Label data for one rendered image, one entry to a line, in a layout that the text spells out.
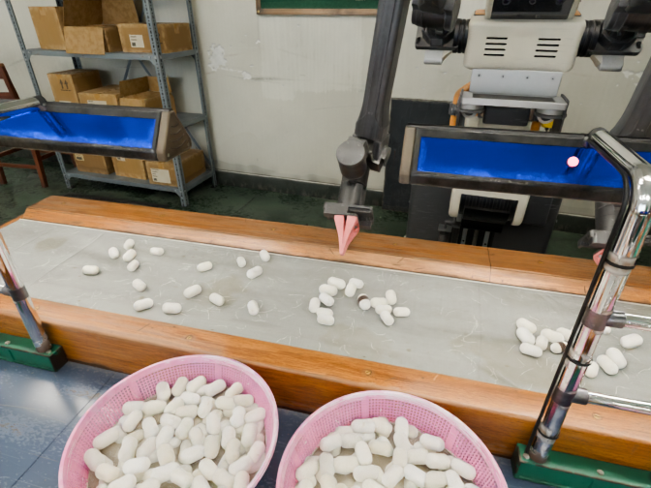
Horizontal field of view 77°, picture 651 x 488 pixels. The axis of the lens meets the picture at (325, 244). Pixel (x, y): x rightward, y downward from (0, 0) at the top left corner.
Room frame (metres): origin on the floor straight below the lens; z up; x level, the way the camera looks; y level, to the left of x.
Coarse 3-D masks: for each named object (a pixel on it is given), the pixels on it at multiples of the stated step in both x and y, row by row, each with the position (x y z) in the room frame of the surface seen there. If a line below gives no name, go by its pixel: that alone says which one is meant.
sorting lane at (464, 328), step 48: (48, 240) 0.89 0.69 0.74; (96, 240) 0.89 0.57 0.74; (144, 240) 0.89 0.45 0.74; (48, 288) 0.69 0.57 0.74; (96, 288) 0.69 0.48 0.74; (240, 288) 0.69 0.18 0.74; (288, 288) 0.69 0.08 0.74; (384, 288) 0.69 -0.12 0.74; (432, 288) 0.69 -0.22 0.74; (480, 288) 0.69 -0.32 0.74; (240, 336) 0.55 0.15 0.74; (288, 336) 0.55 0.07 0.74; (336, 336) 0.55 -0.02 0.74; (384, 336) 0.55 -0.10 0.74; (432, 336) 0.55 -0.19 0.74; (480, 336) 0.55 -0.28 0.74; (528, 384) 0.44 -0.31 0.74; (624, 384) 0.44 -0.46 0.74
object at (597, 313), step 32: (608, 160) 0.41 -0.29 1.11; (640, 160) 0.38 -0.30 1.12; (640, 192) 0.34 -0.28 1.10; (640, 224) 0.33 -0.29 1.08; (608, 256) 0.34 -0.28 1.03; (608, 288) 0.33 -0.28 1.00; (576, 320) 0.35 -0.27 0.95; (608, 320) 0.33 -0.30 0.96; (640, 320) 0.33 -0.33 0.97; (576, 352) 0.34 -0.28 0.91; (576, 384) 0.33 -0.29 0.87; (544, 416) 0.34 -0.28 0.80; (544, 448) 0.33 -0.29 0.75; (544, 480) 0.33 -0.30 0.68; (576, 480) 0.32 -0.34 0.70; (608, 480) 0.31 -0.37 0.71; (640, 480) 0.31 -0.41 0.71
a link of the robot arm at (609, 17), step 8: (616, 0) 1.04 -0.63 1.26; (624, 0) 1.01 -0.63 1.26; (632, 0) 0.99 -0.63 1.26; (640, 0) 0.96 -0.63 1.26; (648, 0) 0.95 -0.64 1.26; (608, 8) 1.09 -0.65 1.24; (616, 8) 1.01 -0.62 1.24; (624, 8) 1.01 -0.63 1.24; (632, 8) 0.99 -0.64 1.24; (640, 8) 0.98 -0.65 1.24; (648, 8) 0.97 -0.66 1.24; (608, 16) 1.06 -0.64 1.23; (616, 16) 1.02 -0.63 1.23; (624, 16) 1.02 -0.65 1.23; (608, 24) 1.04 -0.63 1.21; (616, 24) 1.03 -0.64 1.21; (648, 32) 1.03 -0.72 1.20
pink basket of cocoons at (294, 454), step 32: (320, 416) 0.37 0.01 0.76; (352, 416) 0.39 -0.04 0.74; (384, 416) 0.39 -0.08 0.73; (416, 416) 0.38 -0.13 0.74; (448, 416) 0.36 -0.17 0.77; (288, 448) 0.32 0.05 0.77; (448, 448) 0.34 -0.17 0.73; (480, 448) 0.32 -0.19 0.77; (288, 480) 0.29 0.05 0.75; (480, 480) 0.29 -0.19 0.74
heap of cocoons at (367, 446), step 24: (336, 432) 0.36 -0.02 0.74; (360, 432) 0.36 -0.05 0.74; (384, 432) 0.36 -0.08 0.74; (408, 432) 0.36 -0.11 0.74; (312, 456) 0.33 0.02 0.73; (336, 456) 0.34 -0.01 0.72; (360, 456) 0.32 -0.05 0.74; (384, 456) 0.34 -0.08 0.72; (408, 456) 0.33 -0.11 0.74; (432, 456) 0.32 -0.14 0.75; (312, 480) 0.30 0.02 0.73; (336, 480) 0.30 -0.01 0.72; (360, 480) 0.30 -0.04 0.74; (384, 480) 0.29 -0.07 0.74; (408, 480) 0.30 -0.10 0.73; (432, 480) 0.29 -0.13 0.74; (456, 480) 0.29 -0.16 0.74
